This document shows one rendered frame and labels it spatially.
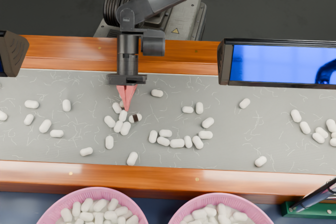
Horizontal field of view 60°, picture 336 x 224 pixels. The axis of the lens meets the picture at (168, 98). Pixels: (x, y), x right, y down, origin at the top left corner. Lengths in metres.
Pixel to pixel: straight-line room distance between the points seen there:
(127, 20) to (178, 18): 0.72
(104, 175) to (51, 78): 0.37
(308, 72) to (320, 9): 1.98
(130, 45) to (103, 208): 0.41
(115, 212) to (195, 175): 0.21
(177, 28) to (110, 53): 0.55
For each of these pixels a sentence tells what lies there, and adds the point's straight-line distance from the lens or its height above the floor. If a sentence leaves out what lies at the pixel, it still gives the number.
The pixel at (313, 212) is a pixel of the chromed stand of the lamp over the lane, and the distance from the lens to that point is 0.83.
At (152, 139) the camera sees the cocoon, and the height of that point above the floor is 0.76.
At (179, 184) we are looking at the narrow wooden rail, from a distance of 0.71.
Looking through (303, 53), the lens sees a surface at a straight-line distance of 0.51.
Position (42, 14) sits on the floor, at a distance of 2.37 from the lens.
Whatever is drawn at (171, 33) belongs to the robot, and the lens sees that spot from 1.38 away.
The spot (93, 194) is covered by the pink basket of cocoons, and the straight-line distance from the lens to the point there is 0.75.
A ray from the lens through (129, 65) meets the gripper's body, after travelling 0.77.
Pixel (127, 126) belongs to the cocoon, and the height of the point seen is 0.76.
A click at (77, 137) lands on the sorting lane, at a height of 0.74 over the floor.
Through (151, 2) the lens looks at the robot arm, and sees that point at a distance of 0.76.
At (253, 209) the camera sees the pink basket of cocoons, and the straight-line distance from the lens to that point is 0.73.
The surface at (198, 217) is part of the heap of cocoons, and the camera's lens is 0.72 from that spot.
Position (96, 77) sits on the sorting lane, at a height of 0.74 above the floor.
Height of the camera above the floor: 1.45
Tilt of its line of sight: 58 degrees down
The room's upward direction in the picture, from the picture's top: straight up
